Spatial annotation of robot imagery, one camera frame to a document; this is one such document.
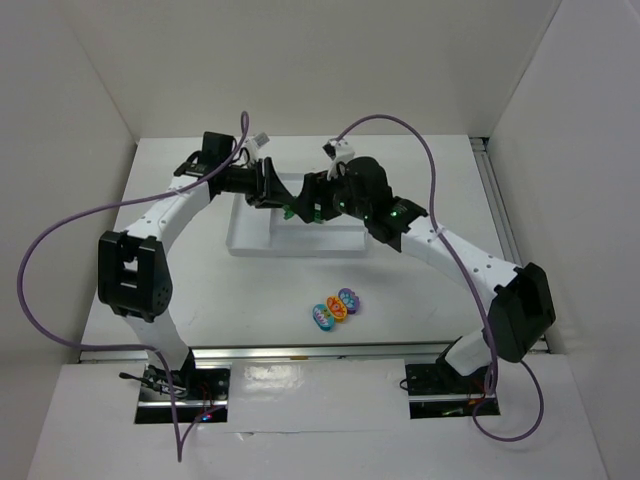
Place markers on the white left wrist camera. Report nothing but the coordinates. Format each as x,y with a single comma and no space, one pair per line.
255,143

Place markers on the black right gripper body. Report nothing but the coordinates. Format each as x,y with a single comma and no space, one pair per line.
311,196

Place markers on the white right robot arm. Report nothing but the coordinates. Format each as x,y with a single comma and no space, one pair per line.
515,302

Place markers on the purple flower lego piece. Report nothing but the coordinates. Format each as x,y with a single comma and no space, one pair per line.
350,300

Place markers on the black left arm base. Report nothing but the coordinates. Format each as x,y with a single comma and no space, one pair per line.
206,394

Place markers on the teal frog lego piece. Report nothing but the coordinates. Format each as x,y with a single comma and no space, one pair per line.
323,317

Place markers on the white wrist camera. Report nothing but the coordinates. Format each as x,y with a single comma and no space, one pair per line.
340,152
255,143

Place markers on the yellow butterfly lego piece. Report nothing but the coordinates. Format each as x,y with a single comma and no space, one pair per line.
337,308

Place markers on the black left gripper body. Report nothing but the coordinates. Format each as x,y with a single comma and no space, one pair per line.
265,182

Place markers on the white divided plastic tray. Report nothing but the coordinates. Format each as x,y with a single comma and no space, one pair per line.
266,233

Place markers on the aluminium table edge rail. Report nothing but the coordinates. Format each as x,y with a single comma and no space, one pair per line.
285,352

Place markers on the aluminium right side rail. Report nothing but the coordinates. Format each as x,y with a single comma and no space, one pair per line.
505,233

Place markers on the green square lego brick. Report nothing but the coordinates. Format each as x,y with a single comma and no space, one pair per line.
288,213

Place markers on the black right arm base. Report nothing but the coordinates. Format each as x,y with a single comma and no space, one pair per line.
437,391

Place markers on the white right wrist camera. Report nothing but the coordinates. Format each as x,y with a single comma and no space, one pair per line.
340,152

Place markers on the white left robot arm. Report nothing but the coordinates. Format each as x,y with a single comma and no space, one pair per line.
133,274

